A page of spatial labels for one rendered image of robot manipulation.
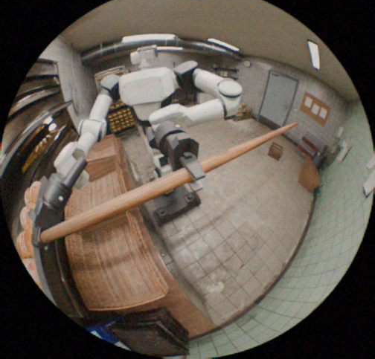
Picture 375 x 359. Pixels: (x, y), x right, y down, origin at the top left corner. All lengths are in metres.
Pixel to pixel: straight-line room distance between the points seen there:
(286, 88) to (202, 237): 4.67
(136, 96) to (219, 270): 1.60
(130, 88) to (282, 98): 4.43
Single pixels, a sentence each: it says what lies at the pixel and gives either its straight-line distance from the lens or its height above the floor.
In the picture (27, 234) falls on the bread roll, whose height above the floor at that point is 1.22.
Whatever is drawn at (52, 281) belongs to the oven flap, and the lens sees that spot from 0.79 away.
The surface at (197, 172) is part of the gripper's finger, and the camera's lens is 0.19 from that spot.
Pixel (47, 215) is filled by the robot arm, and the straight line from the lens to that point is 0.38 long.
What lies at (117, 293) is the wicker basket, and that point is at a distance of 0.97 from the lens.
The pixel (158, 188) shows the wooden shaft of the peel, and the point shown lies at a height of 1.20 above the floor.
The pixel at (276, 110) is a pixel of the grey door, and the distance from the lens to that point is 4.66.
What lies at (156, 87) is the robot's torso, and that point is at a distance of 0.54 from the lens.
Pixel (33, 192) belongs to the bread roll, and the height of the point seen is 1.22.
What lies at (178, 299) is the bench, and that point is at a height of 0.58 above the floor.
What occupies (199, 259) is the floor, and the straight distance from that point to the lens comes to 1.36.
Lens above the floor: 1.35
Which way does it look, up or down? 49 degrees down
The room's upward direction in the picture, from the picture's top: straight up
